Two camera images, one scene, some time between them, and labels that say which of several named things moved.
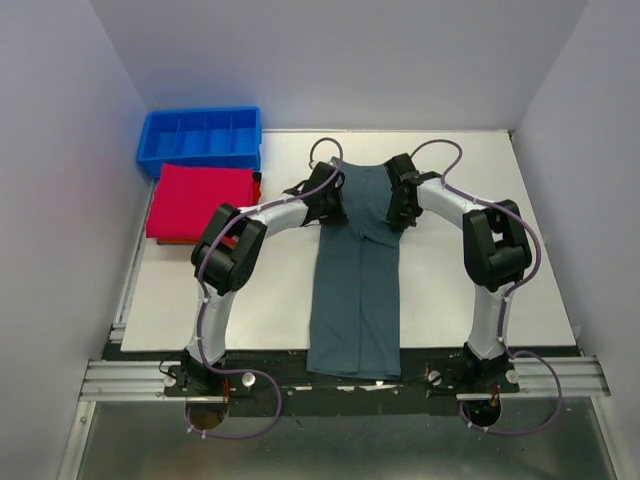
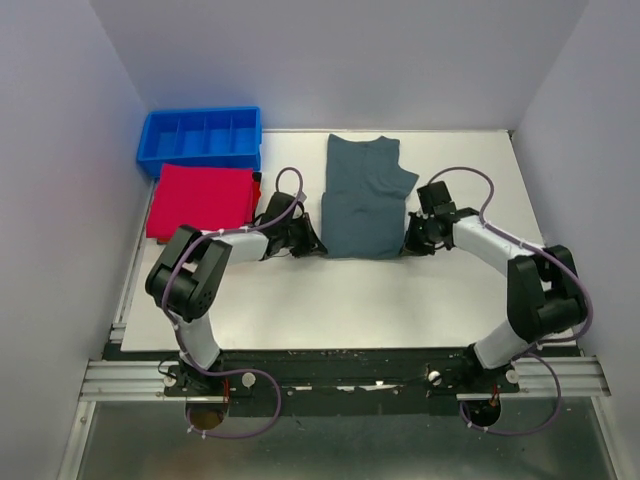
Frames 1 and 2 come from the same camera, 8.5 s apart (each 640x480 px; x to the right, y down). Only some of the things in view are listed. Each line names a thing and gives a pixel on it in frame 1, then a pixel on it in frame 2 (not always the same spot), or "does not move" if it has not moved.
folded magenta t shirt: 185,199 does not move
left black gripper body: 332,211 -> 298,237
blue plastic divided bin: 216,137 does not move
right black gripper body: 400,215 -> 419,238
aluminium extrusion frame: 111,378 does not move
